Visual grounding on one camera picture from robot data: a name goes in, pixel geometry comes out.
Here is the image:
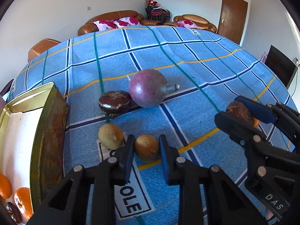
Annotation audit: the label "tan longan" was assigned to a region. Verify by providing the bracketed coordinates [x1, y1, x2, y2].
[135, 135, 159, 162]
[98, 123, 124, 150]

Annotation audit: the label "dark brown chestnut front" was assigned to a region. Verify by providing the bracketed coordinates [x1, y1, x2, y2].
[226, 100, 254, 126]

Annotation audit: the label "dark brown chestnut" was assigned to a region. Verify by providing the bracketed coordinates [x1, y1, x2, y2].
[98, 90, 132, 119]
[6, 202, 22, 224]
[226, 100, 254, 126]

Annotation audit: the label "large orange mandarin with leaf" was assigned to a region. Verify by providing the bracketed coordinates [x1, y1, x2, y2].
[14, 187, 34, 221]

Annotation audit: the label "orange mandarin front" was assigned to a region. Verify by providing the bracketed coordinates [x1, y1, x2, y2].
[0, 173, 12, 199]

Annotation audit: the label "small orange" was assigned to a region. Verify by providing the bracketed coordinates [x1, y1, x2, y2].
[253, 118, 260, 128]

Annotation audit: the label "right human hand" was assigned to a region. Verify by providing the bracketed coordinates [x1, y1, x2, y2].
[265, 209, 274, 221]

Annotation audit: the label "black television screen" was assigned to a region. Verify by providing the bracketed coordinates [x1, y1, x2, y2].
[265, 45, 296, 88]

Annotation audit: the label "blue plaid tablecloth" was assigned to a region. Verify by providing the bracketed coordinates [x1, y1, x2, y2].
[7, 26, 298, 225]

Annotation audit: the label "purple passion fruit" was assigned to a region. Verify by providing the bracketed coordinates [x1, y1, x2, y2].
[129, 69, 180, 108]

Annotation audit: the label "gold rectangular tin tray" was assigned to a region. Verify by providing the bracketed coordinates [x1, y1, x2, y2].
[1, 82, 69, 210]

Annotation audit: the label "brown wooden door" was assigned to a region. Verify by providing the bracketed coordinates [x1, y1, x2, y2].
[217, 0, 248, 44]

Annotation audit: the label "brown leather armchair right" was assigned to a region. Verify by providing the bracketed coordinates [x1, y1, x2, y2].
[163, 14, 217, 33]

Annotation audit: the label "brown leather armchair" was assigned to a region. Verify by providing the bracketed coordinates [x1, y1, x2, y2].
[163, 14, 217, 33]
[27, 38, 61, 62]

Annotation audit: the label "floral cushion on armchair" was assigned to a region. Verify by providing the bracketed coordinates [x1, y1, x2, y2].
[177, 20, 199, 29]

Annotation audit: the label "floral pink cushion left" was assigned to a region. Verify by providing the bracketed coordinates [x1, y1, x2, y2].
[94, 20, 117, 32]

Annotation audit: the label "floral pink cushion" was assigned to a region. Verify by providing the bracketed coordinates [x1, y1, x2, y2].
[113, 17, 141, 29]
[94, 20, 117, 32]

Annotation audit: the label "brown leather three-seat sofa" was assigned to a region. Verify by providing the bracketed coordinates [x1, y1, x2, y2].
[78, 10, 163, 36]

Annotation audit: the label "floral pink cushion right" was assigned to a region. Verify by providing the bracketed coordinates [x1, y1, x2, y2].
[113, 17, 141, 29]

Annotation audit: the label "brown leather armchair left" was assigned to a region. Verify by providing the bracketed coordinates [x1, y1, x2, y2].
[27, 38, 61, 62]

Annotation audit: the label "black stacked chairs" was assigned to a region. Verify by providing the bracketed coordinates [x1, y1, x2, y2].
[145, 0, 170, 23]

